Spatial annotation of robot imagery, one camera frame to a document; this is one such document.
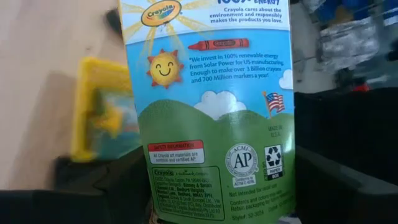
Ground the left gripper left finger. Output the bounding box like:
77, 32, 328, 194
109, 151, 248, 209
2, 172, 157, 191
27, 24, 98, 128
54, 146, 154, 224

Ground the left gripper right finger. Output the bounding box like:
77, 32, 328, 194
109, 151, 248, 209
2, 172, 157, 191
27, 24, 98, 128
295, 146, 365, 224

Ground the Crayola crayon box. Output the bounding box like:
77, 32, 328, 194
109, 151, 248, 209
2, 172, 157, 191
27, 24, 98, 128
70, 57, 142, 163
119, 0, 296, 224

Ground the black aluminium table frame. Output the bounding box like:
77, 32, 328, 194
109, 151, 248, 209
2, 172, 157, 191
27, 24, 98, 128
294, 88, 398, 187

